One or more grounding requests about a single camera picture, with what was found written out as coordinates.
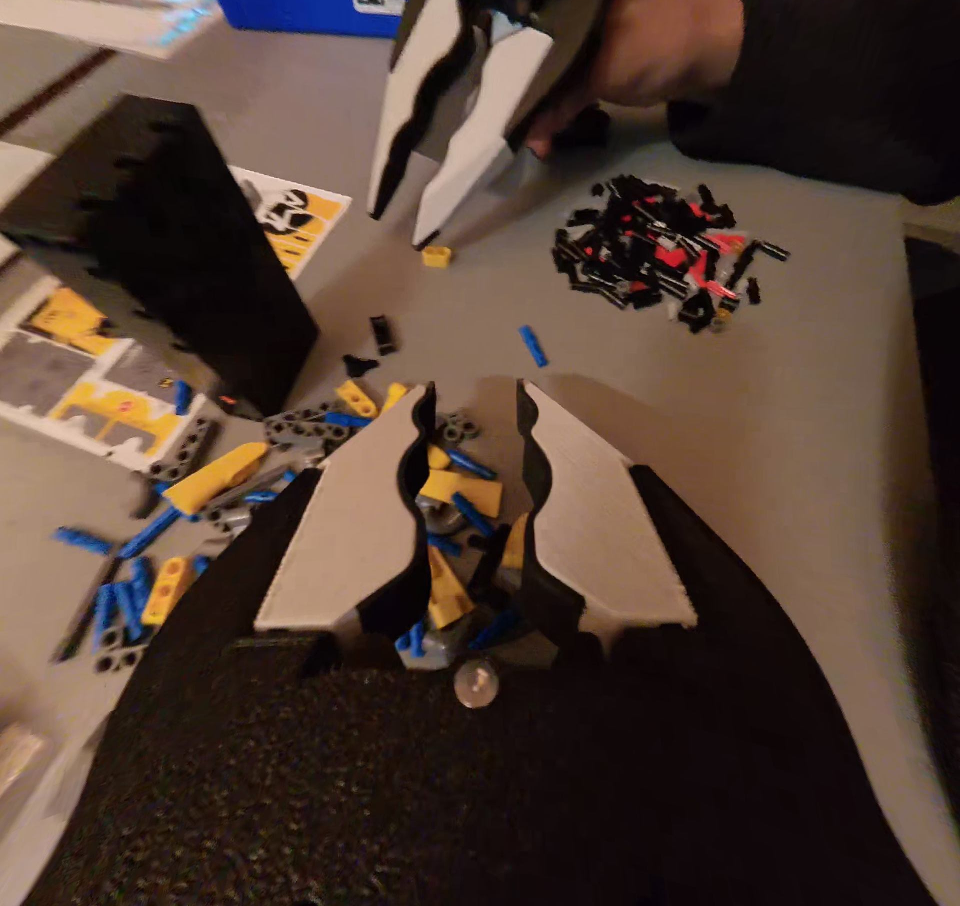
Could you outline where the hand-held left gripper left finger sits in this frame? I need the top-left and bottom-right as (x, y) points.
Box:
(253, 381), (438, 636)

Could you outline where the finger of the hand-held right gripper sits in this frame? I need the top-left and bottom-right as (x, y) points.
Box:
(366, 0), (481, 221)
(409, 10), (556, 250)

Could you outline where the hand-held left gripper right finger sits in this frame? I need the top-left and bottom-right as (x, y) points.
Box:
(516, 378), (700, 642)

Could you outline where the person's right forearm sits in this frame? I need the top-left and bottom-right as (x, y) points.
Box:
(666, 0), (960, 207)

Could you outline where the person's right hand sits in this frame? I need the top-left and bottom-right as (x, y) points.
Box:
(523, 0), (745, 159)

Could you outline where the pile of yellow blue building pieces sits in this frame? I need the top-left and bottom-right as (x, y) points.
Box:
(51, 377), (560, 676)

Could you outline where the pile of black red building pieces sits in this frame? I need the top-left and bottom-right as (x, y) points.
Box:
(551, 173), (791, 335)

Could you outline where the black perforated block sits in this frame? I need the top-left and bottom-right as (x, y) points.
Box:
(0, 95), (321, 417)

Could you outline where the yellow grey sticker sheet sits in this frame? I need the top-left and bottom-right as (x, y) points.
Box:
(0, 165), (354, 474)

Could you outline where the dark fabric chair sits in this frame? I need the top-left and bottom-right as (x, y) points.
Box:
(903, 235), (960, 772)

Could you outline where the clear bag of grey pieces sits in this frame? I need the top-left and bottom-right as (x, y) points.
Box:
(0, 722), (48, 804)

